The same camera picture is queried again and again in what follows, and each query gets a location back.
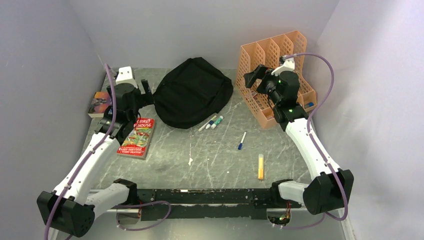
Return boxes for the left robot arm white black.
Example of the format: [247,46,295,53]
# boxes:
[36,79,154,240]

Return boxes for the small blue item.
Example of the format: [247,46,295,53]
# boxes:
[304,102,314,108]

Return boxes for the red treehouse book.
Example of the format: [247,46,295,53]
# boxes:
[116,117,156,160]

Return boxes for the yellow highlighter marker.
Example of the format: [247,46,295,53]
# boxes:
[257,154,265,181]

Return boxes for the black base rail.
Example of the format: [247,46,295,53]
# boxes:
[132,188,302,222]

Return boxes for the blue capped white pen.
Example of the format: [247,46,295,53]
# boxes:
[237,131,247,150]

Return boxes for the blue orange paperback book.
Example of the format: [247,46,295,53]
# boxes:
[88,91,112,118]

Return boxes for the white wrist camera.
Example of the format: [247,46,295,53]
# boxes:
[115,66,139,89]
[271,55,296,76]

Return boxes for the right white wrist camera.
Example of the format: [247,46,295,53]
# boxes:
[271,55,296,76]

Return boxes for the thin white pen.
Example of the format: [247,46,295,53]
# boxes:
[198,119,214,132]

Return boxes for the green capped white marker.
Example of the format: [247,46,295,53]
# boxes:
[211,115,224,129]

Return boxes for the blue white marker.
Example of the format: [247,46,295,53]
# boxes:
[205,115,217,129]

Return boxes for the black student backpack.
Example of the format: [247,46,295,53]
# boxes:
[153,57,234,129]

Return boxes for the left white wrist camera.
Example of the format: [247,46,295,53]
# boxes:
[115,66,139,89]

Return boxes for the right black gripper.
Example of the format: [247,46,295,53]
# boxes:
[243,63,281,106]

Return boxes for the orange plastic file organizer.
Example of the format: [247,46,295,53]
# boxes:
[235,30,317,129]

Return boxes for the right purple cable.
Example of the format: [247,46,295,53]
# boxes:
[281,52,349,229]

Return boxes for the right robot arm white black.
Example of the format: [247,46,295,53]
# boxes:
[243,64,354,215]

